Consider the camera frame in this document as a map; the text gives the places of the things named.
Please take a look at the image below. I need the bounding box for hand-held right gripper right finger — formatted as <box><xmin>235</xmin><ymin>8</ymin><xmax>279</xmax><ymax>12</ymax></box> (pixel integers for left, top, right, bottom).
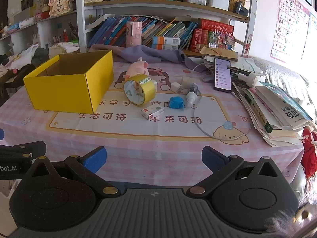
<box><xmin>187</xmin><ymin>146</ymin><xmax>290</xmax><ymax>197</ymax></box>

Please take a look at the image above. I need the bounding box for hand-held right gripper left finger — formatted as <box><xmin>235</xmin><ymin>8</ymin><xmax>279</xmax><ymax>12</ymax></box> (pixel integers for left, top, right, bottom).
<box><xmin>23</xmin><ymin>146</ymin><xmax>122</xmax><ymax>196</ymax></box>

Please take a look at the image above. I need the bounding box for white glue bottle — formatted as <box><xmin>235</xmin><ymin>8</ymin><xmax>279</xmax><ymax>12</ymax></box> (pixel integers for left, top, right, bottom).
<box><xmin>186</xmin><ymin>83</ymin><xmax>200</xmax><ymax>107</ymax></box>

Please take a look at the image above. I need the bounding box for blue fuzzy ball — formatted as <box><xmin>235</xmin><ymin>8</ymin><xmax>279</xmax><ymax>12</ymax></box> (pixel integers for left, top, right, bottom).
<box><xmin>169</xmin><ymin>96</ymin><xmax>184</xmax><ymax>110</ymax></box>

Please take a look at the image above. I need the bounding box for yellow cardboard box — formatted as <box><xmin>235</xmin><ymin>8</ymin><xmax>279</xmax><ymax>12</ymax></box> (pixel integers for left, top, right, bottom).
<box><xmin>23</xmin><ymin>50</ymin><xmax>114</xmax><ymax>114</ymax></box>

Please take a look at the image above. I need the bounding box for small white red box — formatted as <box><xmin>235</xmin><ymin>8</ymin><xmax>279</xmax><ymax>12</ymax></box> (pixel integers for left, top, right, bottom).
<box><xmin>141</xmin><ymin>105</ymin><xmax>165</xmax><ymax>121</ymax></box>

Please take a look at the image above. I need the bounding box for white charger plug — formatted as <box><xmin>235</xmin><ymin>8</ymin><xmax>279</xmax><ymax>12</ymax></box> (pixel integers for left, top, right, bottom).
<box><xmin>171</xmin><ymin>82</ymin><xmax>184</xmax><ymax>94</ymax></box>

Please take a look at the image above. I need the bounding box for white foam block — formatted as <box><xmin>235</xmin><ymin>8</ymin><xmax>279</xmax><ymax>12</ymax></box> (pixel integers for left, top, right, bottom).
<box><xmin>182</xmin><ymin>76</ymin><xmax>198</xmax><ymax>87</ymax></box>

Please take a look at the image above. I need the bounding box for yellow tape roll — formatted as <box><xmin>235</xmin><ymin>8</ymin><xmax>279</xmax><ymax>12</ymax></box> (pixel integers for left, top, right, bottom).
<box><xmin>123</xmin><ymin>74</ymin><xmax>157</xmax><ymax>107</ymax></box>

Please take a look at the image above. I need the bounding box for pink pig plush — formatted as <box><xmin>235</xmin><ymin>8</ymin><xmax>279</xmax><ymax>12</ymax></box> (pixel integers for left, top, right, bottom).
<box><xmin>124</xmin><ymin>57</ymin><xmax>150</xmax><ymax>80</ymax></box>

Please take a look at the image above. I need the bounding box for stack of books and papers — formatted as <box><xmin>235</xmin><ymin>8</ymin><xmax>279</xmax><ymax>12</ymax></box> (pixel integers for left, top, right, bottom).
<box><xmin>204</xmin><ymin>55</ymin><xmax>313</xmax><ymax>147</ymax></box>

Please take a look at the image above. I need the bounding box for pile of clothes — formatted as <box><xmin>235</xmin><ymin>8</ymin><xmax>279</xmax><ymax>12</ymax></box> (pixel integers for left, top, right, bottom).
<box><xmin>0</xmin><ymin>44</ymin><xmax>51</xmax><ymax>85</ymax></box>

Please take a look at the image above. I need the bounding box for black smartphone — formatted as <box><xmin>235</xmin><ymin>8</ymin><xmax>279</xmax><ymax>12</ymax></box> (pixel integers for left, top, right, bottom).
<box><xmin>214</xmin><ymin>57</ymin><xmax>233</xmax><ymax>94</ymax></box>

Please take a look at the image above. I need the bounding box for white pump bottle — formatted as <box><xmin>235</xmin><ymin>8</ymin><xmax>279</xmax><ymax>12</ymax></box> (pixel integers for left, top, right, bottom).
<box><xmin>238</xmin><ymin>72</ymin><xmax>267</xmax><ymax>88</ymax></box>

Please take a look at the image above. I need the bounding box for grey fur cuff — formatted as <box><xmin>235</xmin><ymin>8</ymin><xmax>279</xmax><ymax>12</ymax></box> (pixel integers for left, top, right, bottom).
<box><xmin>266</xmin><ymin>200</ymin><xmax>317</xmax><ymax>238</ymax></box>

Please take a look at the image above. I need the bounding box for red cloth doll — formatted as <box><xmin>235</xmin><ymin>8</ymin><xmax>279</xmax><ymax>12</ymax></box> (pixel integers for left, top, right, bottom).
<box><xmin>302</xmin><ymin>127</ymin><xmax>317</xmax><ymax>187</ymax></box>

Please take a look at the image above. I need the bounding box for brown envelope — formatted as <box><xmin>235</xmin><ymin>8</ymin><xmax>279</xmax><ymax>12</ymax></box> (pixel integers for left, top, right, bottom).
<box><xmin>199</xmin><ymin>46</ymin><xmax>239</xmax><ymax>61</ymax></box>

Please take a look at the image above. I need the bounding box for white plastic bag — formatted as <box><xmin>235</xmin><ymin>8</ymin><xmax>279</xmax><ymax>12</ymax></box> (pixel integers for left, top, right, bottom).
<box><xmin>49</xmin><ymin>42</ymin><xmax>80</xmax><ymax>59</ymax></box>

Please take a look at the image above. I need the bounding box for pink purple cloth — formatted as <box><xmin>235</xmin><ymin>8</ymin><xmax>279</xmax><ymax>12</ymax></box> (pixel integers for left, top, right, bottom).
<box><xmin>89</xmin><ymin>44</ymin><xmax>197</xmax><ymax>70</ymax></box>

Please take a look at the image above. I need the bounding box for white side shelf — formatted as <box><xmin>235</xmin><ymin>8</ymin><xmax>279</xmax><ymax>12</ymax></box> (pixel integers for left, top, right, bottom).
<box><xmin>0</xmin><ymin>9</ymin><xmax>80</xmax><ymax>55</ymax></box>

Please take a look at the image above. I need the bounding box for colourful sticker pack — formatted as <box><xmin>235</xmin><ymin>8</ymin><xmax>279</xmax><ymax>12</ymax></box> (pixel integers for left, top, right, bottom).
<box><xmin>209</xmin><ymin>29</ymin><xmax>235</xmax><ymax>50</ymax></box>

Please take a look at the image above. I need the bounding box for red thick book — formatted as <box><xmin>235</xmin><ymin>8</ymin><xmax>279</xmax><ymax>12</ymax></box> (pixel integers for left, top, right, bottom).
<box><xmin>198</xmin><ymin>18</ymin><xmax>235</xmax><ymax>31</ymax></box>
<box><xmin>190</xmin><ymin>28</ymin><xmax>210</xmax><ymax>53</ymax></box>

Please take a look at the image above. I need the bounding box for cluster of pens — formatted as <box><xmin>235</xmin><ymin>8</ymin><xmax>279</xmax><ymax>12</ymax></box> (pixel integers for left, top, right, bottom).
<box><xmin>53</xmin><ymin>28</ymin><xmax>77</xmax><ymax>43</ymax></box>

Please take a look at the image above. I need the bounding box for orange blue small box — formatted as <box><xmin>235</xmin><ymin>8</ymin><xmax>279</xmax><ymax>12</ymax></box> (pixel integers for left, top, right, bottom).
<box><xmin>152</xmin><ymin>36</ymin><xmax>180</xmax><ymax>45</ymax></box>
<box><xmin>152</xmin><ymin>44</ymin><xmax>179</xmax><ymax>51</ymax></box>

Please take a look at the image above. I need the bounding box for pink cartoon box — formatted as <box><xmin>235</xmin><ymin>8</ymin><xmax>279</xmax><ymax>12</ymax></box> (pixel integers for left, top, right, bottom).
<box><xmin>126</xmin><ymin>21</ymin><xmax>142</xmax><ymax>48</ymax></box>

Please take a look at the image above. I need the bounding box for open white book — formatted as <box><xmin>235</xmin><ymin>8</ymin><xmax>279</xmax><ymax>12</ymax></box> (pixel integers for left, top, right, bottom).
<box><xmin>86</xmin><ymin>17</ymin><xmax>112</xmax><ymax>33</ymax></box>

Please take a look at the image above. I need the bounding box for white bookshelf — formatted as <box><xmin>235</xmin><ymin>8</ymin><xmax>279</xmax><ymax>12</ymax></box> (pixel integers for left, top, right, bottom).
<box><xmin>76</xmin><ymin>0</ymin><xmax>254</xmax><ymax>58</ymax></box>

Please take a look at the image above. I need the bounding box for pink dressed doll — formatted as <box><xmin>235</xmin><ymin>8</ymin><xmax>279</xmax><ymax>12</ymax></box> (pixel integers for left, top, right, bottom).
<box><xmin>48</xmin><ymin>0</ymin><xmax>75</xmax><ymax>17</ymax></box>

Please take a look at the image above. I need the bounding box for small black device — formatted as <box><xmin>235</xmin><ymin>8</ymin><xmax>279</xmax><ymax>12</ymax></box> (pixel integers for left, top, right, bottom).
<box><xmin>234</xmin><ymin>1</ymin><xmax>249</xmax><ymax>15</ymax></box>

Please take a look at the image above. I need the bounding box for white storage box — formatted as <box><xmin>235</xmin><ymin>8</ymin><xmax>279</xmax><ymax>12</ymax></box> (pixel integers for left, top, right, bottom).
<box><xmin>206</xmin><ymin>0</ymin><xmax>231</xmax><ymax>11</ymax></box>

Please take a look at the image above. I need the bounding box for white cable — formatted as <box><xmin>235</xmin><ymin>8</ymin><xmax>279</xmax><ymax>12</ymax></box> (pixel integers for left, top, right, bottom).
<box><xmin>191</xmin><ymin>63</ymin><xmax>252</xmax><ymax>142</ymax></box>

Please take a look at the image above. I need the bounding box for alphabet wall poster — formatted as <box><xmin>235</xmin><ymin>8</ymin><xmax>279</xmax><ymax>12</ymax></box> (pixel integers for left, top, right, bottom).
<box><xmin>270</xmin><ymin>0</ymin><xmax>310</xmax><ymax>63</ymax></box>

